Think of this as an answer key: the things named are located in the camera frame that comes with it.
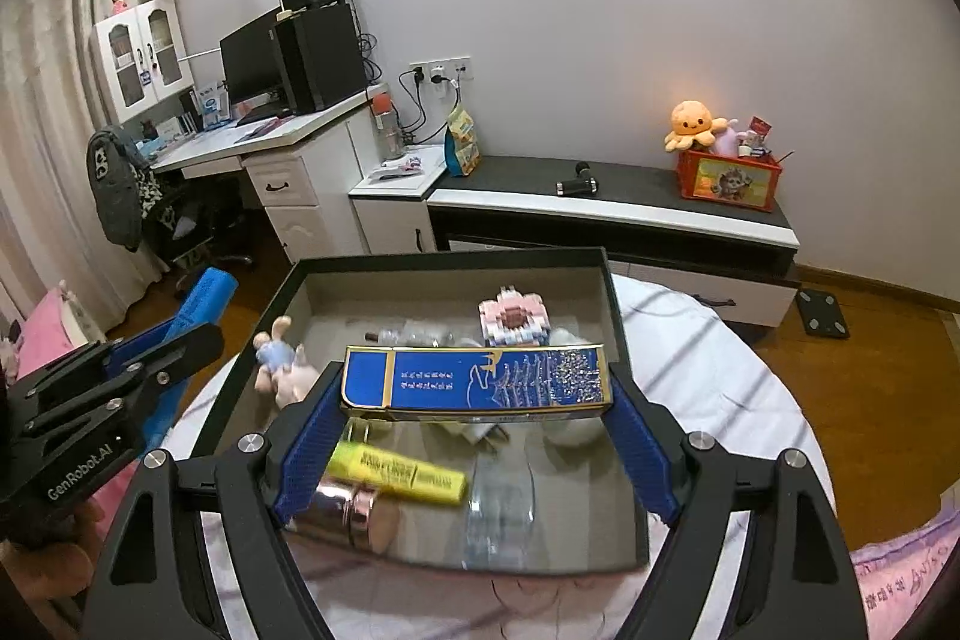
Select clear bottle orange cap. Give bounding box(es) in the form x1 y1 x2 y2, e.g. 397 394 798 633
373 92 406 161

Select black computer monitor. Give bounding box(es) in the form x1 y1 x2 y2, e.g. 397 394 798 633
219 8 290 105

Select clear plastic cup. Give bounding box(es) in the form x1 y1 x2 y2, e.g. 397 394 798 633
461 452 537 570

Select white bedside cabinet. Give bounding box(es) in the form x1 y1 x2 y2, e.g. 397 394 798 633
349 143 447 255

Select white desk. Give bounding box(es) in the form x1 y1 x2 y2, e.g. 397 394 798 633
146 81 391 270

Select orange printed crate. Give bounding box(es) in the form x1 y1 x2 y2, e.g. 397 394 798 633
676 149 782 214

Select purple plush toy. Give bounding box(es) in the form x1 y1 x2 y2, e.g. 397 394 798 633
711 119 751 157

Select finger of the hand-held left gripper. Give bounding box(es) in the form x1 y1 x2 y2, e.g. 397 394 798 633
11 269 238 416
15 323 224 461

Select pink building block model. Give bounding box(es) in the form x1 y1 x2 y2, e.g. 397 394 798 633
478 286 554 348

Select grey hooded garment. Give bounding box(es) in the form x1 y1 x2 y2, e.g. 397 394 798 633
86 124 162 251

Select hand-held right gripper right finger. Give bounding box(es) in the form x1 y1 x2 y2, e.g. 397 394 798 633
604 374 871 640

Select dark storage box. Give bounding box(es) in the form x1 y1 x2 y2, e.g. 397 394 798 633
165 246 653 573

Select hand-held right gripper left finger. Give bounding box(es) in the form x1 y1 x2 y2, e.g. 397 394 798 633
79 362 353 640

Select black power cables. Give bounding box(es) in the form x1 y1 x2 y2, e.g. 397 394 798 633
397 70 458 146

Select white wall outlet strip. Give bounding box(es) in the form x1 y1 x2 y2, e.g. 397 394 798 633
409 56 473 86

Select small doll blue dress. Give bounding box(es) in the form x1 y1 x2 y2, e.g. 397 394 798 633
253 316 301 395

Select black computer tower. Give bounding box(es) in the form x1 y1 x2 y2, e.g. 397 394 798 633
271 2 368 114

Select pink plush toy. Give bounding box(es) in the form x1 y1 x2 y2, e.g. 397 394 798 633
276 346 329 408

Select black office chair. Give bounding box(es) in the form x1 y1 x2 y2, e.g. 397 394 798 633
142 190 256 300

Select orange octopus plush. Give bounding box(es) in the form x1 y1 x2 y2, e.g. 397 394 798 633
663 100 728 152

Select blue yellow snack bag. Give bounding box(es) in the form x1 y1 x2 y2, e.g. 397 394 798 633
445 106 482 178

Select papers and pen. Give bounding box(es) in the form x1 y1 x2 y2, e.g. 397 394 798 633
371 154 425 180

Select white glass door cabinet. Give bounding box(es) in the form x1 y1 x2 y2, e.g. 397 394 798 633
90 0 192 124

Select blue gold carton box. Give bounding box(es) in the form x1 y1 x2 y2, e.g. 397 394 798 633
339 344 614 423

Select black white low cabinet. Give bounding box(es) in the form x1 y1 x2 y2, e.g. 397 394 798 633
426 155 802 327

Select beige curtain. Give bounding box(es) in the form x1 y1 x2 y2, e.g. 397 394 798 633
0 0 166 341

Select black bathroom scale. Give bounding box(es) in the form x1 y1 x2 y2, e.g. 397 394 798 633
796 289 852 339

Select pink printed blanket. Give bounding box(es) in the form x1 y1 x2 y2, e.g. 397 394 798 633
847 505 960 640

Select white charger adapter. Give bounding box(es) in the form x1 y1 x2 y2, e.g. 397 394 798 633
450 421 511 453

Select blue white boxes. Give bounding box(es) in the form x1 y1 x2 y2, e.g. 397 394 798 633
191 81 230 131

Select small clear bottle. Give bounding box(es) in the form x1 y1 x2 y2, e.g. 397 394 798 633
364 319 481 348

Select black massage gun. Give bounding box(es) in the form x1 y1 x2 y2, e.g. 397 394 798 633
556 161 599 196

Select person's left hand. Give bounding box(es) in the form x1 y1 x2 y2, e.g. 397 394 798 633
0 497 106 611

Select yellow tube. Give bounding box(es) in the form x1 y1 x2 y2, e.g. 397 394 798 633
326 441 470 507

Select rose gold metal can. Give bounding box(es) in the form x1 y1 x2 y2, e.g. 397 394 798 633
289 479 402 555

